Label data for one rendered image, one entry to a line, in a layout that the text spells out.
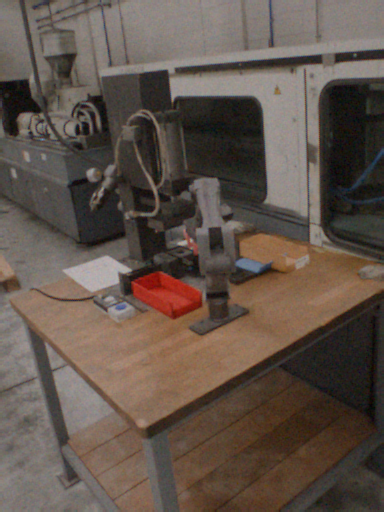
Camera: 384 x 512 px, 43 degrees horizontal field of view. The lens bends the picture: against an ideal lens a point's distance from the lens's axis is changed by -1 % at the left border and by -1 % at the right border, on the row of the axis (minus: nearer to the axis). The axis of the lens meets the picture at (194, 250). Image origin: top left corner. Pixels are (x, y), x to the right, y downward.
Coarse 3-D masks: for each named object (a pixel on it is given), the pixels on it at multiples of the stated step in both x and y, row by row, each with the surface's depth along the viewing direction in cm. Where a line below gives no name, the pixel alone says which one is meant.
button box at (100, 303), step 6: (36, 288) 191; (48, 294) 184; (108, 294) 174; (66, 300) 179; (72, 300) 178; (78, 300) 178; (96, 300) 171; (102, 300) 170; (114, 300) 169; (120, 300) 168; (96, 306) 172; (102, 306) 167; (108, 306) 165; (108, 312) 166
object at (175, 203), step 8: (144, 200) 195; (152, 200) 190; (160, 200) 189; (168, 200) 191; (176, 200) 182; (184, 200) 184; (160, 208) 187; (168, 208) 182; (176, 208) 178; (184, 208) 179; (192, 208) 182; (152, 216) 183; (160, 216) 183; (168, 216) 181; (176, 216) 180; (184, 216) 181; (192, 216) 184; (152, 224) 182; (160, 224) 177; (168, 224) 178; (176, 224) 180
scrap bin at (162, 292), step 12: (144, 276) 178; (156, 276) 180; (168, 276) 176; (132, 288) 175; (144, 288) 168; (156, 288) 180; (168, 288) 178; (180, 288) 171; (192, 288) 165; (144, 300) 171; (156, 300) 163; (168, 300) 170; (180, 300) 169; (192, 300) 167; (168, 312) 159; (180, 312) 159
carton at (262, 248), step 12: (252, 240) 202; (264, 240) 203; (276, 240) 197; (240, 252) 199; (252, 252) 193; (264, 252) 187; (276, 252) 199; (288, 252) 194; (300, 252) 188; (276, 264) 184; (288, 264) 188; (300, 264) 185
